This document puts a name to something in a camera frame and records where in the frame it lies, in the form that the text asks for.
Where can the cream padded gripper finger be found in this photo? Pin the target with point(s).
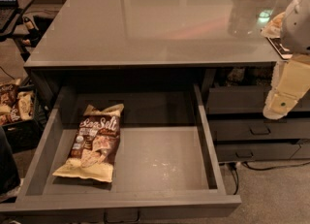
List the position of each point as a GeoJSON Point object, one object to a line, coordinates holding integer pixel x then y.
{"type": "Point", "coordinates": [290, 82]}

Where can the brown sea salt chip bag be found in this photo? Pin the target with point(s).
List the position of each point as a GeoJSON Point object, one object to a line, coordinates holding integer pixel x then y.
{"type": "Point", "coordinates": [95, 145]}

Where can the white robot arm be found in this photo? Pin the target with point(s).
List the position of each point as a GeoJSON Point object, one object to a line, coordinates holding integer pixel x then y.
{"type": "Point", "coordinates": [292, 27]}

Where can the right upper grey drawer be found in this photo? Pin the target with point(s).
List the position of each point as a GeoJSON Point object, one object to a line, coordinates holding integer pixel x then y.
{"type": "Point", "coordinates": [236, 99]}

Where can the right middle grey drawer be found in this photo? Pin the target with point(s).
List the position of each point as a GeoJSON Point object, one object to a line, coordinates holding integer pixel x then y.
{"type": "Point", "coordinates": [259, 129]}

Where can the right lower grey drawer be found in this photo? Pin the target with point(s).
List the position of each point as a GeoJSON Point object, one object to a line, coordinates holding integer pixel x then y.
{"type": "Point", "coordinates": [261, 152]}

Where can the grey counter cabinet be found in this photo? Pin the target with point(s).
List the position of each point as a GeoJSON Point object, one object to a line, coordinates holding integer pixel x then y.
{"type": "Point", "coordinates": [146, 44]}

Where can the open grey top drawer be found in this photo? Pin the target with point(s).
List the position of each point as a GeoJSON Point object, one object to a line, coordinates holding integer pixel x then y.
{"type": "Point", "coordinates": [166, 166]}

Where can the chip bag in crate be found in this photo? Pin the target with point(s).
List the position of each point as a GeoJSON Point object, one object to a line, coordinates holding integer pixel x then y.
{"type": "Point", "coordinates": [25, 104]}

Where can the black white fiducial marker tag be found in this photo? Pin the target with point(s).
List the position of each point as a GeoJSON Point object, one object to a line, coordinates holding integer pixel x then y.
{"type": "Point", "coordinates": [283, 52]}

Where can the open laptop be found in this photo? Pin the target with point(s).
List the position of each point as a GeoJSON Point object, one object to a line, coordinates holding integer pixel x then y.
{"type": "Point", "coordinates": [8, 10]}

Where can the dark clothed person at edge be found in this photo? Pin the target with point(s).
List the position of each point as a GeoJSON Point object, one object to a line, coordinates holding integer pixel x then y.
{"type": "Point", "coordinates": [9, 177]}

